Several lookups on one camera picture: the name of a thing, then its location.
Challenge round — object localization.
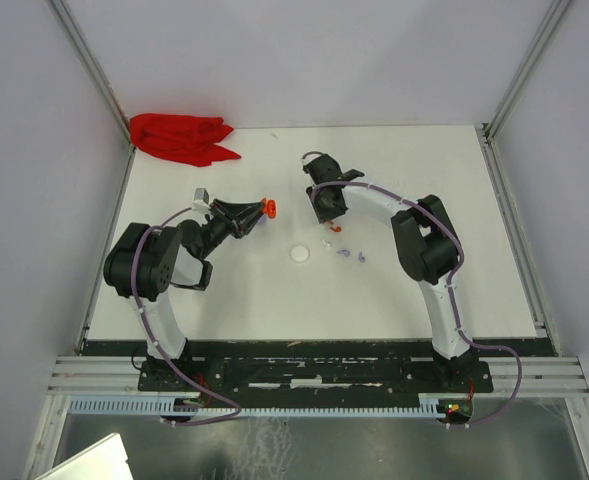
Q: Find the white charging case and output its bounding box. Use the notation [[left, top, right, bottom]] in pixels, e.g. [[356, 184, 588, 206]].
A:
[[290, 245, 310, 263]]

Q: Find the orange charging case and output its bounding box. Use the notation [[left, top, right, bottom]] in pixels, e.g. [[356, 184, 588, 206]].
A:
[[262, 198, 278, 219]]

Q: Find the blue cable duct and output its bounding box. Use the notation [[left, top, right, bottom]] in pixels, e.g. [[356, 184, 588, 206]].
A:
[[68, 395, 445, 419]]

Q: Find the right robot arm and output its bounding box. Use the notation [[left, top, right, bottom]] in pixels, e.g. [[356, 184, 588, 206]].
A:
[[301, 151, 476, 391]]

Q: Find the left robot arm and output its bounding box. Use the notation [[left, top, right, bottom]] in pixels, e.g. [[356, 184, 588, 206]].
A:
[[103, 189, 277, 390]]

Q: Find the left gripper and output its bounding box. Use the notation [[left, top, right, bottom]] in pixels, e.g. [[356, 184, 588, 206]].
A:
[[199, 198, 267, 258]]

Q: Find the metal sheet corner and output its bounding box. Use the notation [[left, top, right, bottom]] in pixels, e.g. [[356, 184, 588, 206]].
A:
[[38, 433, 133, 480]]

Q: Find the left frame post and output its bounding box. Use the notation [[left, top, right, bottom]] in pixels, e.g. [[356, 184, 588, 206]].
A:
[[45, 0, 130, 143]]

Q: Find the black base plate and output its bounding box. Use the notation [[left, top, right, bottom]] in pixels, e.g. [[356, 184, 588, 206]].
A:
[[81, 338, 556, 410]]

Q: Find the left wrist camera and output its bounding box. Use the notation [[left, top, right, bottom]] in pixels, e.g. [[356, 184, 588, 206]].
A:
[[192, 188, 210, 212]]

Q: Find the right frame post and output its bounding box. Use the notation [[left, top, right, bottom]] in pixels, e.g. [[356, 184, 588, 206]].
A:
[[483, 0, 574, 143]]

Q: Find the red cloth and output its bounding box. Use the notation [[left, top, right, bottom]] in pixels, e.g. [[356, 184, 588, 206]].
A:
[[129, 113, 241, 167]]

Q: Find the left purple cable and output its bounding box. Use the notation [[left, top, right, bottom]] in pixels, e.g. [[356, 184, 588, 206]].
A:
[[131, 204, 243, 429]]

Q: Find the frame post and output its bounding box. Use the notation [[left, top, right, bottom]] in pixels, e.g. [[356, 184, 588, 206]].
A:
[[483, 0, 574, 143], [45, 0, 130, 143]]

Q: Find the aluminium rail front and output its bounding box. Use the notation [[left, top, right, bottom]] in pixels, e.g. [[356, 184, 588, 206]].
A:
[[47, 356, 589, 399]]

